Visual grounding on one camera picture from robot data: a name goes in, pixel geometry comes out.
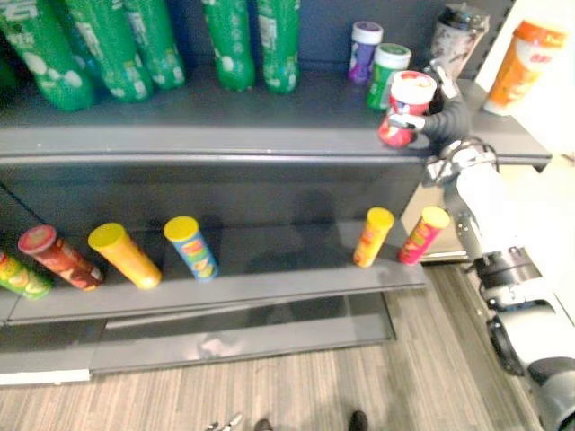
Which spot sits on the pink chips can yellow lid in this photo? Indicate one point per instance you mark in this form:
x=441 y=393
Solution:
x=423 y=235

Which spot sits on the green chips can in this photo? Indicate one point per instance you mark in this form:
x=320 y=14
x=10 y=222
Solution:
x=20 y=279

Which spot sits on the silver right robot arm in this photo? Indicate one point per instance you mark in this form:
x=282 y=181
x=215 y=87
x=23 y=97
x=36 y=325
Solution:
x=498 y=224

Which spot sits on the blue chips can yellow lid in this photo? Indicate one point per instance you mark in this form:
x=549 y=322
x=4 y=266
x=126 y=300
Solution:
x=192 y=249

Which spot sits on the dark right robot foot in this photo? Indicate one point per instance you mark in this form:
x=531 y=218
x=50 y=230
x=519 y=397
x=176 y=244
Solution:
x=358 y=421

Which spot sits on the orange drink cup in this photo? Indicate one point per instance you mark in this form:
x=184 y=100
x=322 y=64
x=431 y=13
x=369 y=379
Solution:
x=519 y=67

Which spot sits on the dark red chips can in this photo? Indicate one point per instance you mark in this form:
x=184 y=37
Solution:
x=60 y=258

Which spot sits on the grey drink cup black lid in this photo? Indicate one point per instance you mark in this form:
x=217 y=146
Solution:
x=458 y=40

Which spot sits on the dark grey shelf unit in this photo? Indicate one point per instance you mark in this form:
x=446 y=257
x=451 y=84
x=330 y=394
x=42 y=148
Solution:
x=251 y=179

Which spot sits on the plain yellow chips can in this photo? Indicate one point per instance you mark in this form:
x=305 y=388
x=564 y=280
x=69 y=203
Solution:
x=126 y=257

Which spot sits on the orange chips can yellow lid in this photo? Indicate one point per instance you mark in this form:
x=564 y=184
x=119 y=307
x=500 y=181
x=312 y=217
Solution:
x=373 y=238

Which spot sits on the red gum can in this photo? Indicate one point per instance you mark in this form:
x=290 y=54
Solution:
x=409 y=96

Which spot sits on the white shelf label strip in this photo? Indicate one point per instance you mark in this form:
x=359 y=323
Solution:
x=45 y=377

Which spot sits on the dark robot foot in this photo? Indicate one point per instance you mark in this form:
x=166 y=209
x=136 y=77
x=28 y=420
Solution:
x=358 y=421
x=262 y=425

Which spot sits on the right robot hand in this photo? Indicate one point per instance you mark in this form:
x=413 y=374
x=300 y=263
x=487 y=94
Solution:
x=450 y=120

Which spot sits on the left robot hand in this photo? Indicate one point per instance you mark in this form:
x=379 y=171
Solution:
x=227 y=423

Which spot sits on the dark left robot foot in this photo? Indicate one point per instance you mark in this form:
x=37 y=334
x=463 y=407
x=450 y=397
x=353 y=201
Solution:
x=262 y=425

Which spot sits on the green gum jar white lid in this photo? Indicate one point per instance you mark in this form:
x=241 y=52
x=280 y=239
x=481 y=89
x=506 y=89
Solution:
x=385 y=74

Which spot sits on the purple gum jar white lid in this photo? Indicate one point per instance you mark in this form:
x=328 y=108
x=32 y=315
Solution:
x=364 y=51

